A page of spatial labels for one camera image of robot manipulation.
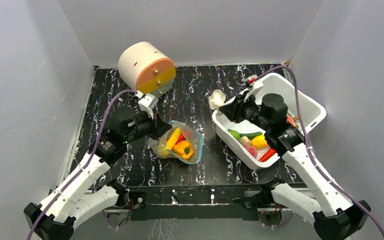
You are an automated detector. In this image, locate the clear blue zip bag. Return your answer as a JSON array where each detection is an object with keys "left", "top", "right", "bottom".
[{"left": 146, "top": 120, "right": 204, "bottom": 165}]

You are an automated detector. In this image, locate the green cucumber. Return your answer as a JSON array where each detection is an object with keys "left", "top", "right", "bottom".
[{"left": 227, "top": 129, "right": 263, "bottom": 142}]

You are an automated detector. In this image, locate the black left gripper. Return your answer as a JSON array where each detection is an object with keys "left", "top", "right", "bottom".
[{"left": 124, "top": 108, "right": 173, "bottom": 144}]

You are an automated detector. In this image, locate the white plastic bin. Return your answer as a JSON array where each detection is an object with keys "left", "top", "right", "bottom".
[{"left": 211, "top": 72, "right": 327, "bottom": 170}]

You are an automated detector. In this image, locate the beige garlic bulb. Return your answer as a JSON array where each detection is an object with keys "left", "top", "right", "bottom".
[{"left": 239, "top": 136, "right": 251, "bottom": 147}]

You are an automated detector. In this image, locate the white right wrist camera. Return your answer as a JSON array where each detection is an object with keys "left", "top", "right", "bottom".
[{"left": 243, "top": 74, "right": 263, "bottom": 101}]

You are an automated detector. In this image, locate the watermelon slice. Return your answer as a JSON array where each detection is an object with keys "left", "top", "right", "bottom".
[{"left": 286, "top": 115, "right": 297, "bottom": 128}]

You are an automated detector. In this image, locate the pink peach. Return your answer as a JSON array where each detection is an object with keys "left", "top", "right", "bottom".
[{"left": 244, "top": 145, "right": 258, "bottom": 159}]

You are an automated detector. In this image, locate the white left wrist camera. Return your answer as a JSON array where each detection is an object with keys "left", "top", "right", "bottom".
[{"left": 135, "top": 91, "right": 159, "bottom": 120}]

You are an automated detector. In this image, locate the white garlic head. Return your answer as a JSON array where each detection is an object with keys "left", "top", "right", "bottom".
[{"left": 208, "top": 89, "right": 227, "bottom": 110}]

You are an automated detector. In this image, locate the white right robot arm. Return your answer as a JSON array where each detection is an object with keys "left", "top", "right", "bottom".
[{"left": 210, "top": 93, "right": 371, "bottom": 240}]

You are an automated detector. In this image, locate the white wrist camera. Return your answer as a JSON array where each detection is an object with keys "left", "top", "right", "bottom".
[
  {"left": 243, "top": 74, "right": 263, "bottom": 101},
  {"left": 135, "top": 91, "right": 159, "bottom": 120}
]

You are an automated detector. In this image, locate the round pastel drawer cabinet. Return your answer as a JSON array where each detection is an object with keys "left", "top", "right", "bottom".
[{"left": 118, "top": 41, "right": 176, "bottom": 98}]

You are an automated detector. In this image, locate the yellow bell pepper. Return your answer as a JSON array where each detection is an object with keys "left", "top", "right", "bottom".
[{"left": 172, "top": 140, "right": 194, "bottom": 160}]

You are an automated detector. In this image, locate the yellow mango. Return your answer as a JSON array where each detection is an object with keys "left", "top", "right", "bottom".
[{"left": 251, "top": 134, "right": 269, "bottom": 149}]

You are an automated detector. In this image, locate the long yellow banana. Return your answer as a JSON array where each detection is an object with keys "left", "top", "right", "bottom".
[{"left": 160, "top": 128, "right": 181, "bottom": 157}]

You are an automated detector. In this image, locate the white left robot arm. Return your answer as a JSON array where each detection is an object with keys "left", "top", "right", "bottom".
[{"left": 23, "top": 111, "right": 172, "bottom": 240}]

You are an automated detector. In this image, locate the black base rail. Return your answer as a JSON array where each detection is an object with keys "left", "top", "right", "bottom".
[{"left": 99, "top": 180, "right": 296, "bottom": 222}]

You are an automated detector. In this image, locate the red chili pepper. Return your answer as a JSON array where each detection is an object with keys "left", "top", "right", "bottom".
[{"left": 258, "top": 148, "right": 277, "bottom": 163}]

